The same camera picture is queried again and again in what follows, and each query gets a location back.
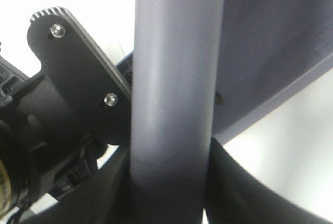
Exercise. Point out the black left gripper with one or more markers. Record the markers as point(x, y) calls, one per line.
point(43, 147)

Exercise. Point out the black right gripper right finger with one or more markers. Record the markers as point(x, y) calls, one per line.
point(235, 196)

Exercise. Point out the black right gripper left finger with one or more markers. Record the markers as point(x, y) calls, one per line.
point(109, 198)

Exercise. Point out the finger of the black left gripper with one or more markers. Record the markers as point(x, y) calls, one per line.
point(92, 86)

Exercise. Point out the purple plastic dustpan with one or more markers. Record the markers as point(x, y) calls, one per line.
point(269, 50)

